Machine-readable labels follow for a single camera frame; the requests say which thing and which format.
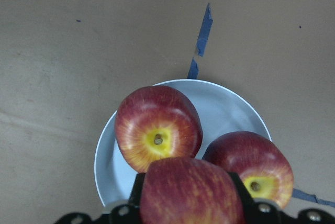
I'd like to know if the white round plate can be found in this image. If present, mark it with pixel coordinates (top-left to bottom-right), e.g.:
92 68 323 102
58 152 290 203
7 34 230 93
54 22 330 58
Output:
94 79 271 207

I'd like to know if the red apple left on plate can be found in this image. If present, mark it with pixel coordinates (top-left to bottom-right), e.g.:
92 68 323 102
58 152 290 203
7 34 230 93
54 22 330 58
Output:
203 131 294 209

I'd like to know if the red apple back on plate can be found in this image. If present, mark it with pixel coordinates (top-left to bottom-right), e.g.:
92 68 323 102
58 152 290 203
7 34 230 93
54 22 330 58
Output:
114 86 203 173

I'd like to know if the red apple on plate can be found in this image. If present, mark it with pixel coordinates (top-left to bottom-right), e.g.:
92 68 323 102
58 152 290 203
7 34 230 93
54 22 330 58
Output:
114 86 203 173
203 131 294 209

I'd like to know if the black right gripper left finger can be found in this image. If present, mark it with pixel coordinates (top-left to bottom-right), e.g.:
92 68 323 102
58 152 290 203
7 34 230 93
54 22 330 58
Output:
55 173 146 224

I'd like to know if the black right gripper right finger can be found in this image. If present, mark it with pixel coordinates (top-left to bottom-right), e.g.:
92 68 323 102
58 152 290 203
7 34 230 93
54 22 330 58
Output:
228 172 334 223

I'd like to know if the red yellow apple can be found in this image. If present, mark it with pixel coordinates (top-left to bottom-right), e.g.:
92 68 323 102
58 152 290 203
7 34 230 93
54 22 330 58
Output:
140 158 245 223

